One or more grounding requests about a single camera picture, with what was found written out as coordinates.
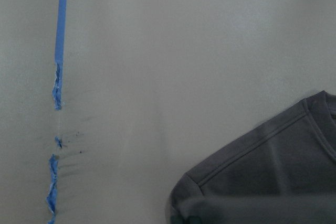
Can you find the dark brown t-shirt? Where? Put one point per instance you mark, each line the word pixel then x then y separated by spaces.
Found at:
pixel 283 171

